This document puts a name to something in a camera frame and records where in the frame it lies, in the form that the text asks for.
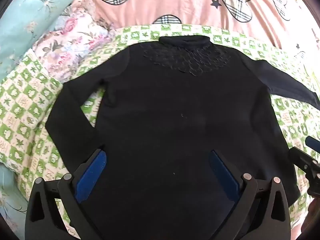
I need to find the light blue floral cloth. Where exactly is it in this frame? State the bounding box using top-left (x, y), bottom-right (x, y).
top-left (0, 0), bottom-right (93, 233)

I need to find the floral quilt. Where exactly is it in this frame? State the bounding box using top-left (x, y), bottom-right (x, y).
top-left (32, 4), bottom-right (118, 83)

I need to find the green checkered printed blanket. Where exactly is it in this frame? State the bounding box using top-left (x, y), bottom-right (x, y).
top-left (0, 24), bottom-right (320, 220)

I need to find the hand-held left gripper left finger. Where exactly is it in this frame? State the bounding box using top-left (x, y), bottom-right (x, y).
top-left (25, 148), bottom-right (118, 240)

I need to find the black long-sleeve top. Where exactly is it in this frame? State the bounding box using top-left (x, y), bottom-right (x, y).
top-left (46, 35), bottom-right (320, 240)

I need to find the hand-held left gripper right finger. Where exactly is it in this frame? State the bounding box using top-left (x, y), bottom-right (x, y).
top-left (210, 149), bottom-right (292, 240)

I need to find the pink sheet with plaid hearts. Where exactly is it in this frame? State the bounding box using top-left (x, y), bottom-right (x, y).
top-left (75, 0), bottom-right (320, 55)

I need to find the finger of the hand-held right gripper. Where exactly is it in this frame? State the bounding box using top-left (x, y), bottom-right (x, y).
top-left (287, 146), bottom-right (317, 178)
top-left (305, 136), bottom-right (320, 153)

